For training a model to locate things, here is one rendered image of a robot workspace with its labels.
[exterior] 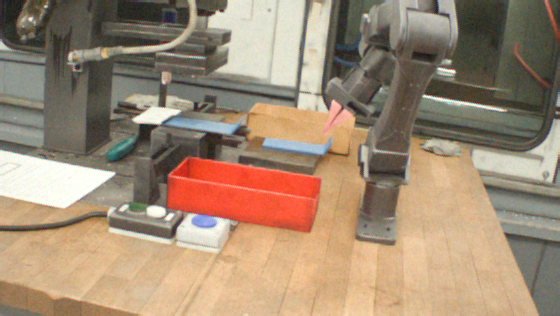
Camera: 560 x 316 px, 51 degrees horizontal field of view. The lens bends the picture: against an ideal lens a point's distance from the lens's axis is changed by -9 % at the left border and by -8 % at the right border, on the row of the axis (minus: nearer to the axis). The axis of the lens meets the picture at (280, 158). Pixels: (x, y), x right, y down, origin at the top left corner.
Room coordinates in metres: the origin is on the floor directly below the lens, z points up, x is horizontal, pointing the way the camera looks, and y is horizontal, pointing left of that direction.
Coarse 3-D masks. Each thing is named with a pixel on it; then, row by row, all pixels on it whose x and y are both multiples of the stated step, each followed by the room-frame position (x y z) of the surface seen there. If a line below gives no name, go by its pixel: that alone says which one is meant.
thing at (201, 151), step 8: (152, 136) 1.18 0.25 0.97; (152, 144) 1.18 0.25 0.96; (184, 144) 1.17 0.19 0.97; (192, 144) 1.17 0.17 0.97; (200, 144) 1.17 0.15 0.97; (208, 144) 1.30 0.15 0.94; (184, 152) 1.17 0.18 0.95; (192, 152) 1.17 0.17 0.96; (200, 152) 1.18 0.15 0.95; (208, 152) 1.30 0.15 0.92; (216, 152) 1.31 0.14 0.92
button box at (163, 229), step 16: (112, 208) 0.91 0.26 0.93; (0, 224) 0.83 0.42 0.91; (32, 224) 0.84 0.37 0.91; (48, 224) 0.86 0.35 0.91; (64, 224) 0.87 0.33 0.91; (112, 224) 0.88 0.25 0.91; (128, 224) 0.88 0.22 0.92; (144, 224) 0.87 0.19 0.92; (160, 224) 0.87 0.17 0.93; (176, 224) 0.89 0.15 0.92; (160, 240) 0.87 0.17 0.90
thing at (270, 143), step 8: (264, 144) 1.39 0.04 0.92; (272, 144) 1.39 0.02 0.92; (280, 144) 1.40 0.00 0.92; (296, 144) 1.42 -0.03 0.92; (304, 144) 1.43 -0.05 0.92; (312, 144) 1.43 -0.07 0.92; (328, 144) 1.39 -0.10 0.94; (304, 152) 1.37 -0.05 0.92; (312, 152) 1.37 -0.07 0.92; (320, 152) 1.37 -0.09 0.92
